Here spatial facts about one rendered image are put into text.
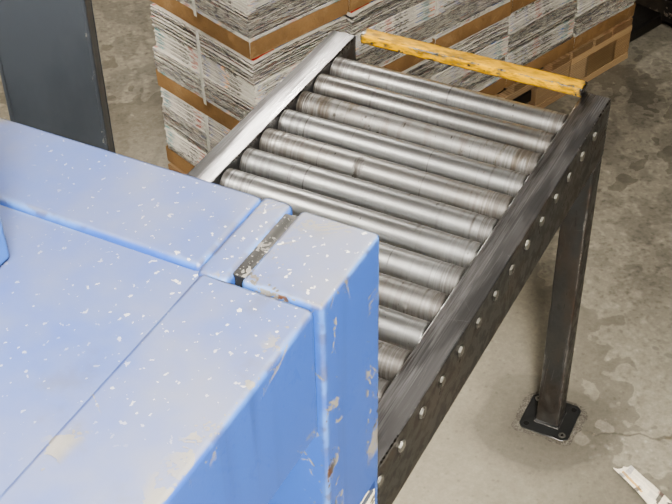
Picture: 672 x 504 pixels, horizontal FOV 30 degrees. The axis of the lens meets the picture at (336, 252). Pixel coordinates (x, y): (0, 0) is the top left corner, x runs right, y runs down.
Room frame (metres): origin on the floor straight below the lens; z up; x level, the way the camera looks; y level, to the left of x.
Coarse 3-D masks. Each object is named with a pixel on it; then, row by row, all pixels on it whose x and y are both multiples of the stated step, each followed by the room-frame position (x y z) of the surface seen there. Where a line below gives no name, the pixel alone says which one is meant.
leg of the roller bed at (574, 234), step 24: (576, 216) 1.81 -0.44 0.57; (576, 240) 1.81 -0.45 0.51; (576, 264) 1.81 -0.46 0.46; (552, 288) 1.83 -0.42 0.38; (576, 288) 1.80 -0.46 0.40; (552, 312) 1.82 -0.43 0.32; (576, 312) 1.82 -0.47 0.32; (552, 336) 1.82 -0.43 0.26; (552, 360) 1.82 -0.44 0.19; (552, 384) 1.81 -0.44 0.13; (552, 408) 1.81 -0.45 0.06
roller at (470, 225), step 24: (240, 168) 1.70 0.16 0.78; (264, 168) 1.68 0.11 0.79; (288, 168) 1.67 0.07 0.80; (312, 168) 1.66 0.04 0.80; (336, 192) 1.61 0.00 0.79; (360, 192) 1.60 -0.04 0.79; (384, 192) 1.59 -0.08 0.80; (408, 216) 1.55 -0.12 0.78; (432, 216) 1.54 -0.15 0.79; (456, 216) 1.53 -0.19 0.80; (480, 216) 1.52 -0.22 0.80; (480, 240) 1.49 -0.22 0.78
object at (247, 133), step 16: (336, 32) 2.10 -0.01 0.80; (320, 48) 2.04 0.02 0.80; (336, 48) 2.04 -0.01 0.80; (352, 48) 2.07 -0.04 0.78; (304, 64) 1.98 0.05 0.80; (320, 64) 1.98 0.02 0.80; (288, 80) 1.93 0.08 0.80; (304, 80) 1.93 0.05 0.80; (272, 96) 1.88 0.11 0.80; (288, 96) 1.88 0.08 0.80; (256, 112) 1.83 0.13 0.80; (272, 112) 1.83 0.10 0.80; (240, 128) 1.78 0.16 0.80; (256, 128) 1.78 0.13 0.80; (224, 144) 1.73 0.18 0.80; (240, 144) 1.73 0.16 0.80; (256, 144) 1.75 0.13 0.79; (208, 160) 1.69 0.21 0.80; (224, 160) 1.69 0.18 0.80; (192, 176) 1.65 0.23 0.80; (208, 176) 1.64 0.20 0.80
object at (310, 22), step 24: (168, 0) 2.54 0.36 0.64; (360, 0) 2.55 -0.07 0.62; (528, 0) 2.96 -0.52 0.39; (192, 24) 2.48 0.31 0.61; (216, 24) 2.41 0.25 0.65; (288, 24) 2.40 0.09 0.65; (312, 24) 2.45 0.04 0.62; (480, 24) 2.83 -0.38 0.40; (240, 48) 2.35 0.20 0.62; (264, 48) 2.36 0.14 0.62; (192, 96) 2.50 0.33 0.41; (216, 120) 2.44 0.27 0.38; (192, 168) 2.53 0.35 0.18
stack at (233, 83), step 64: (192, 0) 2.47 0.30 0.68; (256, 0) 2.34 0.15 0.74; (320, 0) 2.47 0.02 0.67; (384, 0) 2.60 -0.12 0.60; (448, 0) 2.74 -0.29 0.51; (576, 0) 3.10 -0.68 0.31; (192, 64) 2.50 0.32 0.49; (256, 64) 2.34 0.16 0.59; (384, 64) 2.61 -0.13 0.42; (192, 128) 2.52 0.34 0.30
